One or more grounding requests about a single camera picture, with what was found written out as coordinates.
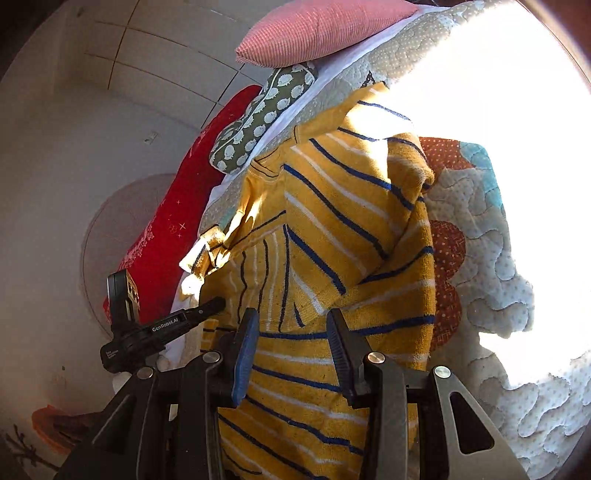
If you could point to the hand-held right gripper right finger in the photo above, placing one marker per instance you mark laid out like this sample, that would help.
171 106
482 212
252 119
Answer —
339 357

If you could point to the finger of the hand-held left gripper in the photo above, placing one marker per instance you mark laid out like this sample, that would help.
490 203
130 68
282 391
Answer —
210 308

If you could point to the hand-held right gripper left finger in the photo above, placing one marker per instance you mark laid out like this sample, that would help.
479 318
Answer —
242 357

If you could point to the yellow striped knit sweater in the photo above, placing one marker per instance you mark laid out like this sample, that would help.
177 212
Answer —
341 240

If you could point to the red printed blanket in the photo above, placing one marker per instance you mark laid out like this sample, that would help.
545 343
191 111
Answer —
184 194

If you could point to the orange object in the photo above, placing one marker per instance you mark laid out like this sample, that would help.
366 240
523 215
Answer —
57 427

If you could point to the round grey rug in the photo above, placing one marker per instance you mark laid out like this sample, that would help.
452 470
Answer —
115 221

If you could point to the patchwork quilted blanket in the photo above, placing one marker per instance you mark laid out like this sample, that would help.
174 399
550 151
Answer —
475 258

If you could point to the green patterned pillow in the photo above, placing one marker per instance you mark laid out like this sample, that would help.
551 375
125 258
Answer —
263 120

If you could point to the pink checked pillow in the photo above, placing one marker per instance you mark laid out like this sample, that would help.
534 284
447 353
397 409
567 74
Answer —
318 30

